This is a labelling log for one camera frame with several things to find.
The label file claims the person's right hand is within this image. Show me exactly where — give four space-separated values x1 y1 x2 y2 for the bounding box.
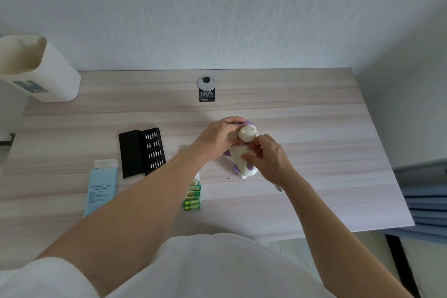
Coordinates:
242 134 298 190

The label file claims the person's left hand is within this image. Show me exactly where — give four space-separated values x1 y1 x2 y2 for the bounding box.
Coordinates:
190 116 247 166

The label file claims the white and purple toy animal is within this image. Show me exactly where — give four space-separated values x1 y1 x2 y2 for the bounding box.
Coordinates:
223 119 261 179

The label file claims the person's left forearm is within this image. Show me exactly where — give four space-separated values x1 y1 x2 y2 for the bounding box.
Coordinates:
35 149 210 298

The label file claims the person's right forearm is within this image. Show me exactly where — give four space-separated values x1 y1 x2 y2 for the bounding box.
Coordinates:
278 174 414 298

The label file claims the black sticker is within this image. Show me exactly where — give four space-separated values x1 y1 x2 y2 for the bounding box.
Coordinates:
198 87 216 102

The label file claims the black screwdriver bit case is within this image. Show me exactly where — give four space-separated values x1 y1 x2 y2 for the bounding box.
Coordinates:
118 128 167 179

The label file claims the person's white shirt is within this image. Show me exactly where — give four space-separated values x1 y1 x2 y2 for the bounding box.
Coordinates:
0 231 337 298

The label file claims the light blue cardboard box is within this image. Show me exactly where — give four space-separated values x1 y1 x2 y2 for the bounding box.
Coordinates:
84 159 119 218

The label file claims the black table leg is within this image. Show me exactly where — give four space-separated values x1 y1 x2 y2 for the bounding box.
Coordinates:
385 234 421 298

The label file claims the white cylindrical appliance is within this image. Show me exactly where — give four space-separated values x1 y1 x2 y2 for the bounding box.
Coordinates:
0 34 82 103

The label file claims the grey cable grommet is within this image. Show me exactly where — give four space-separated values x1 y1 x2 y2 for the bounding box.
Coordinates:
196 76 216 90

